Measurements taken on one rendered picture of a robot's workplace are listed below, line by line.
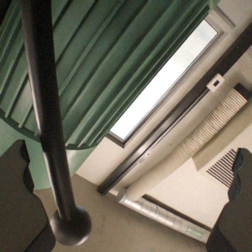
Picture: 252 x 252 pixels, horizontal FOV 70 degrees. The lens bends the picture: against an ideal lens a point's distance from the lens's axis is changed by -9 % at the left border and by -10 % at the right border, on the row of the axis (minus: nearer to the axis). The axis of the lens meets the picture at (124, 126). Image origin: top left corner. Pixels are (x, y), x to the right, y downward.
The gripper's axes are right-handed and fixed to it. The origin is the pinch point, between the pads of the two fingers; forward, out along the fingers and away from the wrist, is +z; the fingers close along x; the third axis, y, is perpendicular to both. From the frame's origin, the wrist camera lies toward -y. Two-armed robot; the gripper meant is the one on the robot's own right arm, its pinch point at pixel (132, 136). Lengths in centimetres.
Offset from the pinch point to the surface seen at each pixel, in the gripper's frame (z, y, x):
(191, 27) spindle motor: 8.7, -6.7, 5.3
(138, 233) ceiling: 102, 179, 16
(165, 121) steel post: 130, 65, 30
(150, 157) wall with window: 137, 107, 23
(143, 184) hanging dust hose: 122, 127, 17
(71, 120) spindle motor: 5.2, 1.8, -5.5
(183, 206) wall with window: 136, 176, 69
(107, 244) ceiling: 77, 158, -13
